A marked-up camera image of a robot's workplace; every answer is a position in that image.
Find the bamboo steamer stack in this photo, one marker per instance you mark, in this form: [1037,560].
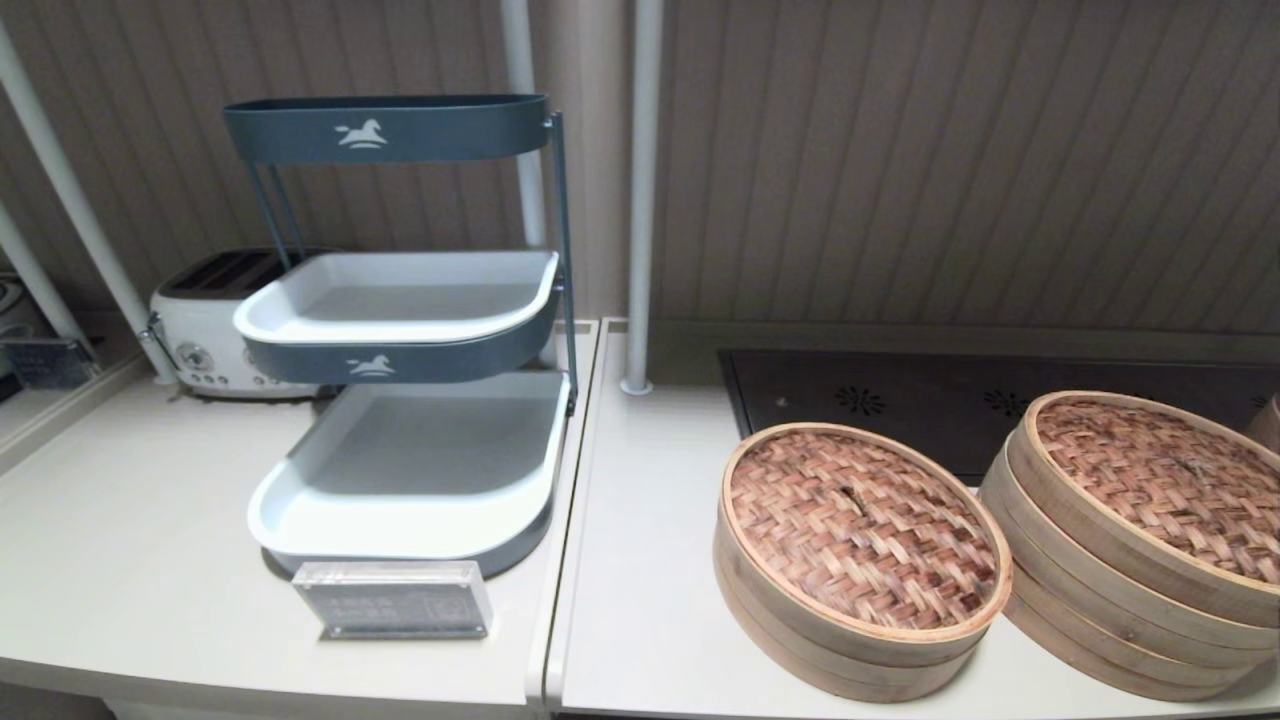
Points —
[1270,425]

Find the black glass induction cooktop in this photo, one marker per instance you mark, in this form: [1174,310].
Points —
[900,400]

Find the white retro toaster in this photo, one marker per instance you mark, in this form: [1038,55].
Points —
[200,320]

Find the clear acrylic sign holder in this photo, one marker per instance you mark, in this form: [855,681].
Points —
[395,600]
[45,362]

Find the three-tier blue kitchen rack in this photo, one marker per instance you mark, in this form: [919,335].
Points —
[390,130]

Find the bamboo steamer basket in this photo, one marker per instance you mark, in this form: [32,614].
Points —
[850,682]
[1150,660]
[1150,610]

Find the white metal pole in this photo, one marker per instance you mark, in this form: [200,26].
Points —
[645,200]
[520,50]
[42,285]
[60,165]

